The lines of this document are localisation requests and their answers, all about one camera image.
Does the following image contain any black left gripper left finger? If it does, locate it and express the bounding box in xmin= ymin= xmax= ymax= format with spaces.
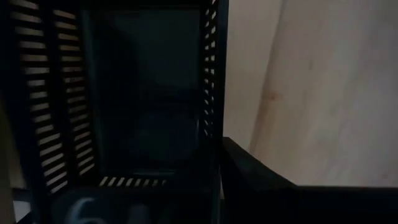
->
xmin=49 ymin=185 xmax=220 ymax=224

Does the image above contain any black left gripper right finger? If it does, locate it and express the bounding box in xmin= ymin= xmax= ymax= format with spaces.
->
xmin=220 ymin=136 xmax=398 ymax=224

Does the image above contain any black slatted plastic basket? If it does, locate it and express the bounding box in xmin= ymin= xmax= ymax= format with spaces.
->
xmin=0 ymin=0 xmax=230 ymax=196

